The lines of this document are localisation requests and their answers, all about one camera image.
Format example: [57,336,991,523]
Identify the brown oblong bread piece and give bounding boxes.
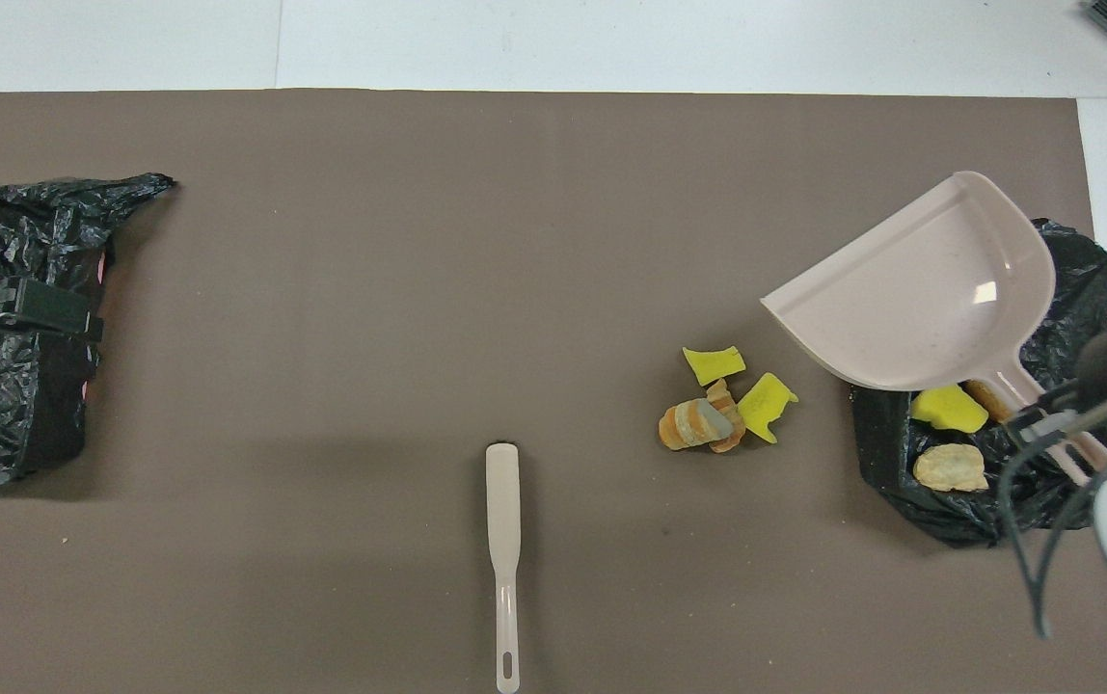
[963,379,1017,425]

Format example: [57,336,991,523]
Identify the yellow sponge scrap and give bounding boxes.
[910,384,990,435]
[737,373,798,444]
[682,345,747,387]

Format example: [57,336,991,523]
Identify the pale round bread piece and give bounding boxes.
[912,442,990,494]

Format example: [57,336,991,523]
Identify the beige plastic dustpan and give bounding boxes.
[761,171,1107,488]

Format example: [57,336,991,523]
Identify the orange croissant toy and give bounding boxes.
[706,379,747,454]

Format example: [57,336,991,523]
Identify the sliced bread loaf toy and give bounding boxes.
[658,397,733,452]

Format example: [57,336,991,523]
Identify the beige hand brush black bristles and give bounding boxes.
[485,442,523,694]

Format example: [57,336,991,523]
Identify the black bag over pink bin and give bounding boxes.
[0,173,176,486]

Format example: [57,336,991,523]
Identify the black bag lined trash bin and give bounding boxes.
[848,218,1107,548]

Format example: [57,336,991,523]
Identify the brown table mat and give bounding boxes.
[0,90,1107,694]

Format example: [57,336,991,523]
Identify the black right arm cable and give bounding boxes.
[995,386,1107,642]

